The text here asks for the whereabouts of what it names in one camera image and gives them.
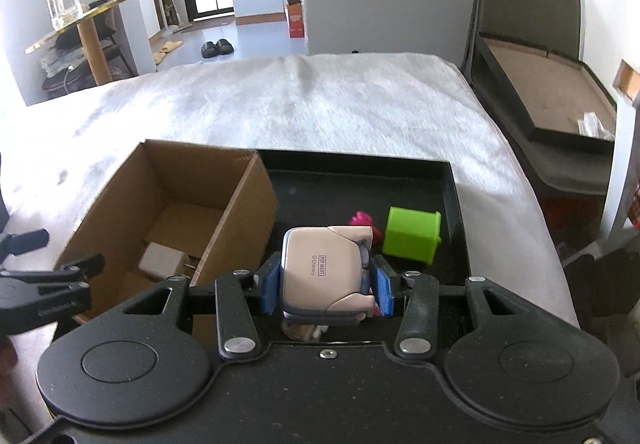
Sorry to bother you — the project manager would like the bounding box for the brown doormat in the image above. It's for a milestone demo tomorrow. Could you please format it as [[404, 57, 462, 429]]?
[[180, 16, 236, 32]]

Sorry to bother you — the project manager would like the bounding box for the dark grey cushion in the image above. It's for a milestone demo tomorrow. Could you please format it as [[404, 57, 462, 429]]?
[[500, 124, 613, 195]]

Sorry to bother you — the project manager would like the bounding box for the black framed brown board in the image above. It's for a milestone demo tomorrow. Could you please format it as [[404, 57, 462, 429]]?
[[472, 31, 618, 142]]

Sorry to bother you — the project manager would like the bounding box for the pink fuzzy toy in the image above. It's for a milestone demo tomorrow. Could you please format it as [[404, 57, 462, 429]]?
[[348, 210, 385, 245]]

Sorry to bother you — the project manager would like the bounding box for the orange cardboard box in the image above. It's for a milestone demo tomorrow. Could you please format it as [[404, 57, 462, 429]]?
[[285, 0, 306, 39]]

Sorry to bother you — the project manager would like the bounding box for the beige cube figure toy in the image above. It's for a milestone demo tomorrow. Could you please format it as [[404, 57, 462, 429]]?
[[280, 224, 377, 342]]

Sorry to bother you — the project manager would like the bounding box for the gold round side table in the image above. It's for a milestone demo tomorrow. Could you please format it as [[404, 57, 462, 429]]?
[[25, 0, 146, 87]]

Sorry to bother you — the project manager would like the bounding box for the brown cardboard box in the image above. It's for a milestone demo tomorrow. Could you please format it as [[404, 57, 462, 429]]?
[[54, 139, 280, 350]]

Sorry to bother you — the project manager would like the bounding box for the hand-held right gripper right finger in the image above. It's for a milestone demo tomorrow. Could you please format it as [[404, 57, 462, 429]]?
[[372, 254, 521, 359]]

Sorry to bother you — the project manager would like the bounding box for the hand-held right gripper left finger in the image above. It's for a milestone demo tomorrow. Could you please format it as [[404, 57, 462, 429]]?
[[122, 251, 284, 362]]

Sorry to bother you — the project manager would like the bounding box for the white fluffy blanket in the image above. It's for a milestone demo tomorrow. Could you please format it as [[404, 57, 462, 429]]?
[[0, 53, 581, 425]]

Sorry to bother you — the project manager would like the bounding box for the wooden frame corner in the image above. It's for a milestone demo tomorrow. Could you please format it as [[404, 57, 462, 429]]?
[[612, 59, 640, 107]]

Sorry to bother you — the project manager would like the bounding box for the black wall cable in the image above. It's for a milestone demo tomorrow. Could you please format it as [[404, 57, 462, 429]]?
[[462, 0, 486, 70]]

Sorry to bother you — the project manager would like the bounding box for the clear plastic wrap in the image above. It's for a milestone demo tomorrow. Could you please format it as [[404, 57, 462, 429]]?
[[575, 111, 616, 141]]

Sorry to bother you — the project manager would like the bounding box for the black tray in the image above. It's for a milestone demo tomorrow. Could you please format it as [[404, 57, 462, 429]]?
[[255, 149, 471, 340]]

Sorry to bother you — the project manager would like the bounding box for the beige block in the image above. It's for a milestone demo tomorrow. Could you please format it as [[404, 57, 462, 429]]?
[[139, 244, 190, 281]]

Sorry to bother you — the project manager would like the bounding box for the green block toy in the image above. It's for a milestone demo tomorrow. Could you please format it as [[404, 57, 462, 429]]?
[[382, 206, 443, 265]]

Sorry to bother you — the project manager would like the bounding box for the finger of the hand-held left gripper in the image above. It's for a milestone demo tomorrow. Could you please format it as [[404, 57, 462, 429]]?
[[0, 254, 105, 292], [0, 230, 50, 259]]

